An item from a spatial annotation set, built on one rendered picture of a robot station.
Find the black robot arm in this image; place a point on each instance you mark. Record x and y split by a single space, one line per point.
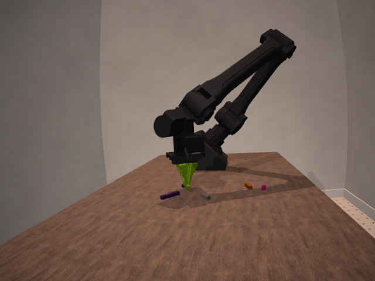
196 107

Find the orange rod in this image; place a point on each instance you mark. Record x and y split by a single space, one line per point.
248 186

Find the purple rod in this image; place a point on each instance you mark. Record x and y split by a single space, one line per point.
169 195

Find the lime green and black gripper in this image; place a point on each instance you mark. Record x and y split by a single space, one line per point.
184 165

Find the grey rectangular bar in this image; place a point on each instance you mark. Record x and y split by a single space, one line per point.
205 196

